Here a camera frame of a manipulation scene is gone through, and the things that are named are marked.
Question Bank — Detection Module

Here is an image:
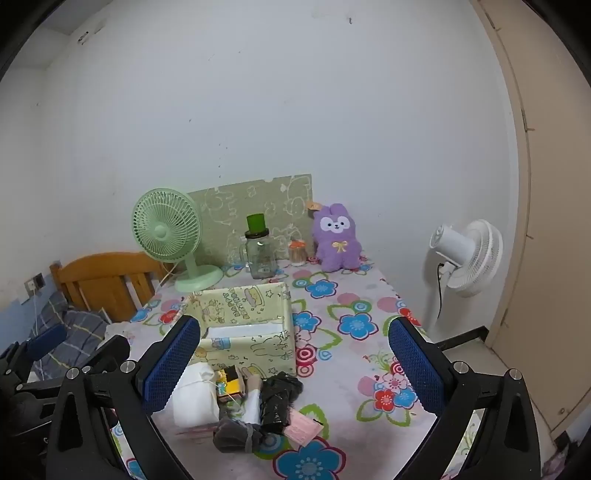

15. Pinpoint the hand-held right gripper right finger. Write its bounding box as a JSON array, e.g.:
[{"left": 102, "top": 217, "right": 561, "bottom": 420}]
[{"left": 388, "top": 316, "right": 541, "bottom": 480}]

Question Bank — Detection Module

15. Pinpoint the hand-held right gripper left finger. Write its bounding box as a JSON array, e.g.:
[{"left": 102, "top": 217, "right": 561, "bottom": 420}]
[{"left": 46, "top": 315, "right": 201, "bottom": 480}]

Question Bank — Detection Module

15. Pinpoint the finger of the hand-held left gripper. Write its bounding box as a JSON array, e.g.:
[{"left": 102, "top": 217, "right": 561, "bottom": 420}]
[
  {"left": 69, "top": 335, "right": 132, "bottom": 376},
  {"left": 0, "top": 323, "right": 68, "bottom": 377}
]

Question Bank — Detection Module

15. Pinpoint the translucent plastic bag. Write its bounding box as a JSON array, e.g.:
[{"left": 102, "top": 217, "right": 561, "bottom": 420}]
[{"left": 172, "top": 361, "right": 221, "bottom": 428}]

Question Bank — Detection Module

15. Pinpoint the small colourful cartoon box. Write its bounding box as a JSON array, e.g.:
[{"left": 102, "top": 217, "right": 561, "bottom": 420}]
[{"left": 216, "top": 364, "right": 247, "bottom": 402}]

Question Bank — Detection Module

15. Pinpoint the yellow printed storage box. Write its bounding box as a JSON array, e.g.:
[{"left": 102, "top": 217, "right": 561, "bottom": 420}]
[{"left": 182, "top": 281, "right": 297, "bottom": 378}]

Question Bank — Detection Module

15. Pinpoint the white sock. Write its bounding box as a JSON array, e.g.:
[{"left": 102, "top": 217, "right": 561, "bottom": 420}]
[{"left": 240, "top": 376, "right": 264, "bottom": 425}]

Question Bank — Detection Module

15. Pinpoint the grey sock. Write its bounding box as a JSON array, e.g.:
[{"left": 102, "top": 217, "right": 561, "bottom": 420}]
[{"left": 212, "top": 413, "right": 269, "bottom": 454}]

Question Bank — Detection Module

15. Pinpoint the black cloth item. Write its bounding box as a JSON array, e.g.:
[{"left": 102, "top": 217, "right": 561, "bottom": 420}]
[{"left": 259, "top": 373, "right": 304, "bottom": 435}]

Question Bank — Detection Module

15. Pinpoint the pink packet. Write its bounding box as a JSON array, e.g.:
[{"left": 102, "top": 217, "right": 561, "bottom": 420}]
[{"left": 283, "top": 410, "right": 324, "bottom": 446}]

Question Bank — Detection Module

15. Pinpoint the white bed sheet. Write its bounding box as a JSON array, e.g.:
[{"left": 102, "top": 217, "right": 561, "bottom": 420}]
[{"left": 105, "top": 320, "right": 139, "bottom": 344}]

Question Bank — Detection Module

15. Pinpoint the grey plaid pillow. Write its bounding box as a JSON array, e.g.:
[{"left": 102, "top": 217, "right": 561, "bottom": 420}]
[{"left": 28, "top": 291, "right": 112, "bottom": 370}]

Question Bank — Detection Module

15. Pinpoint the wooden bed headboard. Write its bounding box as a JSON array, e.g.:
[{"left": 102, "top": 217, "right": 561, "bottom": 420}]
[{"left": 50, "top": 251, "right": 174, "bottom": 324}]

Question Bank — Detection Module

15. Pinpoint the floral tablecloth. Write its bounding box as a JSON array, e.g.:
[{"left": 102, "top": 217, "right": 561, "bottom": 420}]
[{"left": 106, "top": 251, "right": 490, "bottom": 480}]

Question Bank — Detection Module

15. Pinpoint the white standing fan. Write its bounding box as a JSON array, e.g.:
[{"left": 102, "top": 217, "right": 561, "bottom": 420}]
[{"left": 422, "top": 219, "right": 504, "bottom": 330}]

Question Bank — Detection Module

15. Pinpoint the green desk fan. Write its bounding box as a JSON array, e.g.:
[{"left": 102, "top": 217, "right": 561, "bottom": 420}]
[{"left": 131, "top": 188, "right": 225, "bottom": 292}]

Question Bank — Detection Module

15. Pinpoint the purple plush bunny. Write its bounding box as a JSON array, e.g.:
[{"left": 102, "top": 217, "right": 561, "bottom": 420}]
[{"left": 308, "top": 203, "right": 363, "bottom": 273}]

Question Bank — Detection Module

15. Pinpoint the glass mug jar green lid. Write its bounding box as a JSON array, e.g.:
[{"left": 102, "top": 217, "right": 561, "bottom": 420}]
[{"left": 239, "top": 213, "right": 278, "bottom": 280}]

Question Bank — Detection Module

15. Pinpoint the green printed board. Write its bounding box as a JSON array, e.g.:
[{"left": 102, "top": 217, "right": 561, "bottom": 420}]
[{"left": 187, "top": 174, "right": 313, "bottom": 268}]

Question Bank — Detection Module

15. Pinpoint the beige door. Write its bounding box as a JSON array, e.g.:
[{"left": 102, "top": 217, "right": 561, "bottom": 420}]
[{"left": 475, "top": 0, "right": 591, "bottom": 444}]

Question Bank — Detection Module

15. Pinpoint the black standing fan cable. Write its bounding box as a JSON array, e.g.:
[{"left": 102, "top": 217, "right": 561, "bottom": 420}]
[{"left": 435, "top": 263, "right": 451, "bottom": 321}]

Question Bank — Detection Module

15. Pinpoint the white desk fan cable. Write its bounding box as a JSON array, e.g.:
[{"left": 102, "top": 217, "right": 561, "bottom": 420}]
[{"left": 154, "top": 262, "right": 178, "bottom": 296}]

